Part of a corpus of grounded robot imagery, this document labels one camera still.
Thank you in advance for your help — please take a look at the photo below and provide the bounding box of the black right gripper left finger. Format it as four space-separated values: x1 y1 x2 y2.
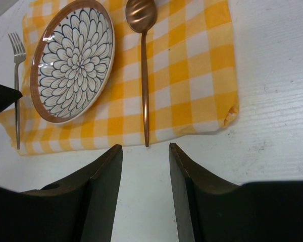
0 145 123 241

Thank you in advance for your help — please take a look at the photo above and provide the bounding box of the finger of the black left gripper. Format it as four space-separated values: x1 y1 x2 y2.
0 84 23 113

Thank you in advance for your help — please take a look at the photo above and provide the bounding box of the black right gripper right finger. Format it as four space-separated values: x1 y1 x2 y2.
169 143 303 241

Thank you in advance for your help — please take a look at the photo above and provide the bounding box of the silver metal fork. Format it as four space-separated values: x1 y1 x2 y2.
8 32 26 150

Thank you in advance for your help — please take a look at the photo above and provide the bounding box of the floral plate with brown rim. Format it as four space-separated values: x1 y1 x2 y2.
30 1 115 124

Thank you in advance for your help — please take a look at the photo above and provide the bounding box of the yellow white checkered cloth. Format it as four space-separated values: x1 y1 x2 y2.
18 1 239 155

